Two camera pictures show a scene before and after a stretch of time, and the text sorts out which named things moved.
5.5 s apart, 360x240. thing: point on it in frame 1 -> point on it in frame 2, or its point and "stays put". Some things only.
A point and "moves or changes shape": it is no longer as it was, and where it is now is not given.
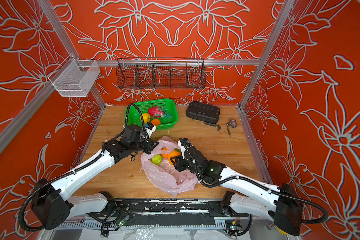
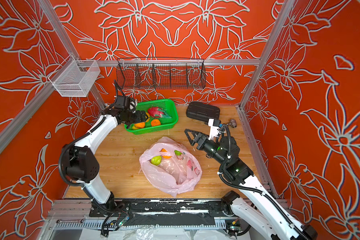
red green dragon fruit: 158,112 stays put
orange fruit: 165,155 stays put
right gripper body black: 183,165 -> 212,148
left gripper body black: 142,144 -> 135,117
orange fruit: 156,122 stays put
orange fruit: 173,154 moves or changes shape
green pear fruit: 156,159 stays put
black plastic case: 203,112 stays put
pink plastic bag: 165,176 stays put
